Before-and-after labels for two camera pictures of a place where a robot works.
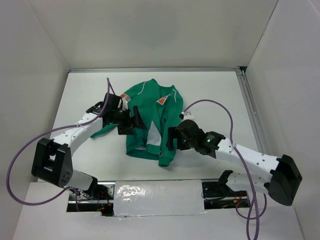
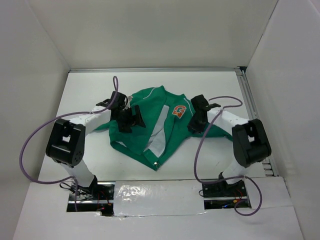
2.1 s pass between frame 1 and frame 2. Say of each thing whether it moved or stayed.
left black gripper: stayed
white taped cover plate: stayed
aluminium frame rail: stayed
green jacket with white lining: moved
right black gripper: moved
